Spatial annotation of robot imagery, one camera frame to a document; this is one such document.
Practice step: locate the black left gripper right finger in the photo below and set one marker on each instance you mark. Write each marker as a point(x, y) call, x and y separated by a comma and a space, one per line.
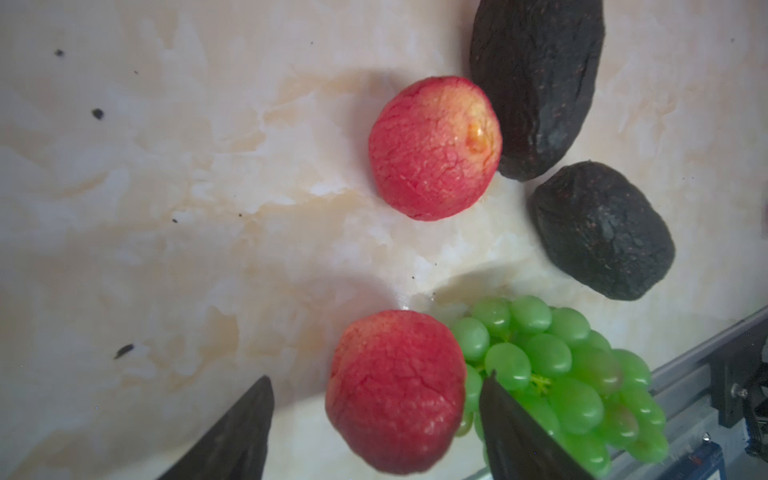
point(518, 448)

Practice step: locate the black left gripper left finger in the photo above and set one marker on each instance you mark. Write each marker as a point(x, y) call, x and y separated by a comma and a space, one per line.
point(236, 446)

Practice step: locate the green fake grape bunch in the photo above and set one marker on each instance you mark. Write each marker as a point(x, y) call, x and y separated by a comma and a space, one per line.
point(587, 395)

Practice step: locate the red fake peach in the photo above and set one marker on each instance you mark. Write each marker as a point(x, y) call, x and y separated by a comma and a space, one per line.
point(435, 147)
point(396, 390)

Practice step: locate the dark fake avocado round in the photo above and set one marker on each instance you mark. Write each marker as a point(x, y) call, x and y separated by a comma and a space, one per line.
point(599, 228)

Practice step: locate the dark fake avocado long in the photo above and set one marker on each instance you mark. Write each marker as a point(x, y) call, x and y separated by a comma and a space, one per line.
point(537, 62)

